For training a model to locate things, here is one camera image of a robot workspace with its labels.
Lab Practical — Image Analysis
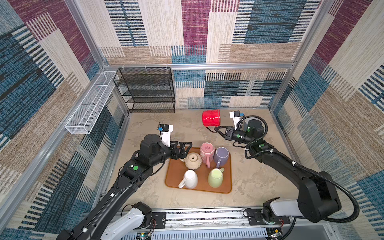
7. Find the brown rectangular tray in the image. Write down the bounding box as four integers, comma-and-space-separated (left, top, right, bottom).
165, 155, 232, 194

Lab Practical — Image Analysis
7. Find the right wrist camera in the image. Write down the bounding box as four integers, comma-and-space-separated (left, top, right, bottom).
230, 111, 244, 130

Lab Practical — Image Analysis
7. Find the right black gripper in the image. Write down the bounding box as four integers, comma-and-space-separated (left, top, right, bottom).
214, 125, 253, 145

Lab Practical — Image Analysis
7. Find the red mug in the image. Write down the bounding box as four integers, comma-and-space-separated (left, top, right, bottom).
202, 109, 221, 127

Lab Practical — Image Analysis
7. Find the white wire mesh basket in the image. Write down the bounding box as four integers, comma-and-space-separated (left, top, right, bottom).
65, 72, 117, 135

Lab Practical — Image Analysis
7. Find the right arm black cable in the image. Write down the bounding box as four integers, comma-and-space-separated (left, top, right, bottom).
233, 115, 360, 240

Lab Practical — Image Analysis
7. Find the black wire shelf rack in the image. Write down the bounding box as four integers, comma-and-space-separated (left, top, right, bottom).
115, 67, 176, 114

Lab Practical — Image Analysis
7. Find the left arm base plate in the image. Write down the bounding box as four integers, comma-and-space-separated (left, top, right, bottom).
150, 212, 167, 230

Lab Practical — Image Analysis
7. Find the light green mug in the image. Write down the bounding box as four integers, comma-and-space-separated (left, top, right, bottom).
208, 168, 225, 188

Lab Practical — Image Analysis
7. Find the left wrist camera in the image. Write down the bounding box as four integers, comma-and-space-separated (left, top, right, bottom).
158, 123, 174, 147

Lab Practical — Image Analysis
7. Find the white mug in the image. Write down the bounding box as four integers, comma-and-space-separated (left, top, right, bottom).
178, 170, 198, 189

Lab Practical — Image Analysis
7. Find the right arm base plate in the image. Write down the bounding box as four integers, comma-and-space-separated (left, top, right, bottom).
243, 208, 291, 226

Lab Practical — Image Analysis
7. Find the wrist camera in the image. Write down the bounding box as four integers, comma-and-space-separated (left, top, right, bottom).
158, 123, 174, 147
230, 111, 244, 130

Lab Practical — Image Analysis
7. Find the pink patterned mug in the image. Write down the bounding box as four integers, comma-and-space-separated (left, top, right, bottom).
200, 143, 215, 169

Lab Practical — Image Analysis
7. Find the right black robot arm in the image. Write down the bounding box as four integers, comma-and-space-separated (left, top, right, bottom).
215, 119, 342, 223

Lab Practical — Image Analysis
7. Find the purple mug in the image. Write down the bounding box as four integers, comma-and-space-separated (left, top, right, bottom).
214, 147, 230, 168

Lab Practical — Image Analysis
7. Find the beige speckled mug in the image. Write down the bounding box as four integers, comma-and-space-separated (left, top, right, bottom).
179, 153, 202, 170

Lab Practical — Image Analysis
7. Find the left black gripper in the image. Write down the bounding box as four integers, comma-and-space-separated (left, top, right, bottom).
149, 139, 191, 169

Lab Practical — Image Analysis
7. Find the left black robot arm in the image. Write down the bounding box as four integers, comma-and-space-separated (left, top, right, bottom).
57, 134, 193, 240

